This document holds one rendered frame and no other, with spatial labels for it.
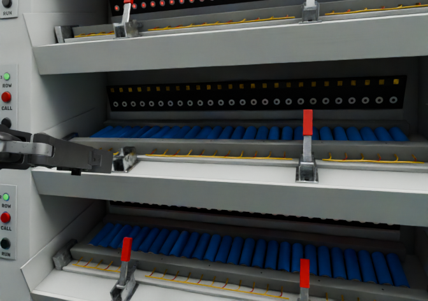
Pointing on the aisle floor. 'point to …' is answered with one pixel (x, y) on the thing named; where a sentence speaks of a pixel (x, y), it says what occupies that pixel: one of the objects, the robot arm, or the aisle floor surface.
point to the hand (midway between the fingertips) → (86, 160)
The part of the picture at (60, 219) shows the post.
